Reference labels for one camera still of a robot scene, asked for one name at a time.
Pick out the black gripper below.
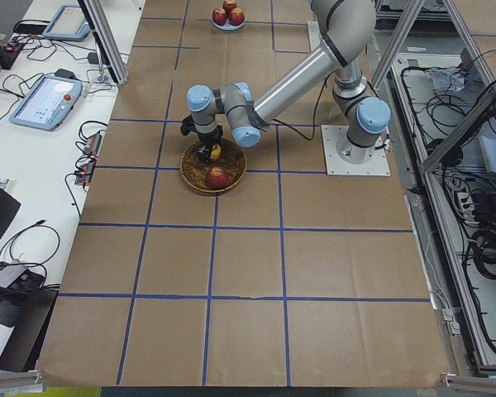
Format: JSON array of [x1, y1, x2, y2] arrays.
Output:
[[196, 126, 223, 163]]

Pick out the red yellow apple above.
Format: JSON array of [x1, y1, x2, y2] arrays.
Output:
[[210, 143, 222, 162]]

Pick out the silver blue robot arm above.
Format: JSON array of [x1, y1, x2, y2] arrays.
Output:
[[180, 0, 391, 165]]

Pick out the round wicker basket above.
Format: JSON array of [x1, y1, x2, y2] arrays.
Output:
[[180, 139, 247, 195]]

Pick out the dark red apple in basket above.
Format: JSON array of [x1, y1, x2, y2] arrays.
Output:
[[205, 166, 229, 189]]

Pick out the red apple on plate left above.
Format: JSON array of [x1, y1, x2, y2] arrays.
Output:
[[212, 7, 228, 26]]

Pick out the red apple on plate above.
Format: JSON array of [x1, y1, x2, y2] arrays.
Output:
[[228, 7, 245, 26], [212, 7, 228, 26], [222, 0, 238, 14]]

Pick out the red apple on plate right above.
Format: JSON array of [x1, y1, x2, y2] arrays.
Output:
[[228, 7, 245, 26]]

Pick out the red apple on plate back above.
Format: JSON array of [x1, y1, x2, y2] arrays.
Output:
[[222, 0, 238, 14]]

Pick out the upper black orange adapter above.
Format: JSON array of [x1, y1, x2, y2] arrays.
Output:
[[82, 132, 103, 156]]

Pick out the black orange adapter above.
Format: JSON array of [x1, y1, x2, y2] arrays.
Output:
[[74, 160, 96, 189], [82, 132, 103, 156]]

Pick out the lower black orange adapter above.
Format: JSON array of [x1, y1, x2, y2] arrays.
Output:
[[74, 160, 96, 189]]

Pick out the brown paper table cover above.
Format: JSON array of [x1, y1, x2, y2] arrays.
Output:
[[37, 1, 449, 387]]

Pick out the near teach pendant tablet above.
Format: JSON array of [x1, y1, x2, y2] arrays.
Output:
[[9, 74, 83, 132]]

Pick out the teach pendant tablet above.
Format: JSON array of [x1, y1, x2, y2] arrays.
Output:
[[9, 74, 83, 132], [42, 5, 90, 41]]

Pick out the far teach pendant tablet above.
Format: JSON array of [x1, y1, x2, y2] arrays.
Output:
[[42, 5, 90, 41]]

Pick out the black electronics board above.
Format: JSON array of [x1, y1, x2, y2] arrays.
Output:
[[0, 41, 25, 70]]

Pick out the black mat lower left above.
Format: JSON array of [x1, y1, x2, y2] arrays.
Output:
[[0, 289, 57, 372]]

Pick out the grey usb hub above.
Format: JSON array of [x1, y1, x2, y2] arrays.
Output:
[[0, 265, 44, 290]]

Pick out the crumpled plastic bag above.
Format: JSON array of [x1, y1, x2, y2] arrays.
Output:
[[425, 67, 465, 92]]

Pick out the white power strip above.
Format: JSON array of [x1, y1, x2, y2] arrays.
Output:
[[446, 175, 477, 227]]

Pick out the diagonal aluminium strut right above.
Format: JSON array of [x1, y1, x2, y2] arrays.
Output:
[[420, 80, 496, 175]]

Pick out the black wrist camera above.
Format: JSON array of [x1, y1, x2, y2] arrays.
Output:
[[180, 115, 196, 136]]

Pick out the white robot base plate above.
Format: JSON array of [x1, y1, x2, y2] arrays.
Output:
[[322, 125, 391, 177]]

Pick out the aluminium frame post left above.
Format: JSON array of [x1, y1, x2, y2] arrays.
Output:
[[78, 0, 129, 86]]

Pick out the aluminium rail right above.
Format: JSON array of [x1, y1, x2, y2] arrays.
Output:
[[390, 20, 496, 375]]

